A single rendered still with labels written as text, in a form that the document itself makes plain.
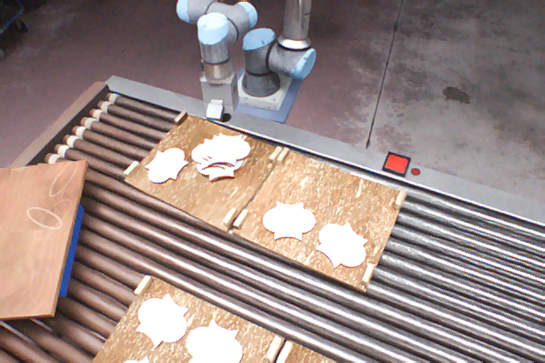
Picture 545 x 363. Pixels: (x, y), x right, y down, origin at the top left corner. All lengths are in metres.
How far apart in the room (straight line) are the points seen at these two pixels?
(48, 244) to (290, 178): 0.73
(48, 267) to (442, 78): 2.79
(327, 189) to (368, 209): 0.14
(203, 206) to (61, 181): 0.44
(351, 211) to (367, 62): 2.17
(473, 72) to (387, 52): 0.63
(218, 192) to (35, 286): 0.57
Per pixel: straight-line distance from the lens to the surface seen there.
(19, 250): 1.35
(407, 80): 3.25
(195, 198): 1.36
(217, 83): 1.16
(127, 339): 1.21
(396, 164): 1.44
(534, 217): 1.48
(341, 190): 1.34
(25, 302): 1.26
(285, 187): 1.35
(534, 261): 1.39
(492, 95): 3.31
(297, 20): 1.47
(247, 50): 1.59
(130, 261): 1.33
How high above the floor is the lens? 2.02
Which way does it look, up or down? 51 degrees down
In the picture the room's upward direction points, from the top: 6 degrees counter-clockwise
